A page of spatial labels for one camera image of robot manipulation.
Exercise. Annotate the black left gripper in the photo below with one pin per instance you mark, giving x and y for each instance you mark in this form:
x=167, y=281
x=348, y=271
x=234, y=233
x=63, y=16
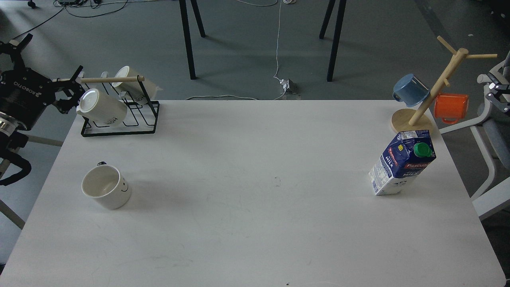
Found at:
x=25, y=93

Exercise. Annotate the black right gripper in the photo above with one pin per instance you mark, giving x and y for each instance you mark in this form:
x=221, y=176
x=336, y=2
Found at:
x=496, y=90

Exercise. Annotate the white smiley face mug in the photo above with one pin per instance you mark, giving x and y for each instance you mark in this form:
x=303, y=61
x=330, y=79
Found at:
x=106, y=185

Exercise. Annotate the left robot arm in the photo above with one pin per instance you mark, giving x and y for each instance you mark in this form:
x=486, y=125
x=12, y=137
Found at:
x=11, y=138

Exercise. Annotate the blue white milk carton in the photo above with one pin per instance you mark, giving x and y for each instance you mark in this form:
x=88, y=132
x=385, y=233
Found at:
x=405, y=157

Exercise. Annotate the white chair right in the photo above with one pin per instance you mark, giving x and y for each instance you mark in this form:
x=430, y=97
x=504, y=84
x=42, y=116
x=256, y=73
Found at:
x=491, y=132

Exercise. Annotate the orange mug on tree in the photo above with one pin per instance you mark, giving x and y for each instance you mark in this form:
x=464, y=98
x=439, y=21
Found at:
x=451, y=107

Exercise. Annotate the white mug front on rack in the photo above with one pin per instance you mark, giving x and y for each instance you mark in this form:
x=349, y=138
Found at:
x=101, y=108

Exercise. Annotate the white mug on rack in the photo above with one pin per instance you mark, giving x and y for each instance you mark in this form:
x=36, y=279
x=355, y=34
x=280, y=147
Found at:
x=133, y=88
x=101, y=108

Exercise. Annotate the blue mug on tree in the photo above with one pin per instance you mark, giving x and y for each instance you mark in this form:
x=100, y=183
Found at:
x=410, y=90

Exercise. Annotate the wooden mug tree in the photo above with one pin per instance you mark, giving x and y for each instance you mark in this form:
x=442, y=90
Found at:
x=408, y=119

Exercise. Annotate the white mug rear on rack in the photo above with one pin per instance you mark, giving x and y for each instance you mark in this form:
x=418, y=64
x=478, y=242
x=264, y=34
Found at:
x=133, y=88

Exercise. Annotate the black table legs left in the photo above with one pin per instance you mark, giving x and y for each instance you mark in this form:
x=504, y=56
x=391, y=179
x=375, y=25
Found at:
x=186, y=32

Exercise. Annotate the black table legs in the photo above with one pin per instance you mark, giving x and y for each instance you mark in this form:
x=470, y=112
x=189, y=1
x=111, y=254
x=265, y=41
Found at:
x=186, y=32
x=336, y=35

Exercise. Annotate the black table legs right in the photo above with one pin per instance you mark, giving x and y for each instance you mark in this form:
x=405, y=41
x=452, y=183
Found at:
x=336, y=35

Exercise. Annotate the power adapter on floor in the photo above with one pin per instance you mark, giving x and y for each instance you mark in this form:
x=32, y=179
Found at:
x=289, y=87

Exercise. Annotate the black wire mug rack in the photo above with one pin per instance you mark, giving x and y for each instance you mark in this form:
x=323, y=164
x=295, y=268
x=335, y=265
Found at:
x=140, y=119

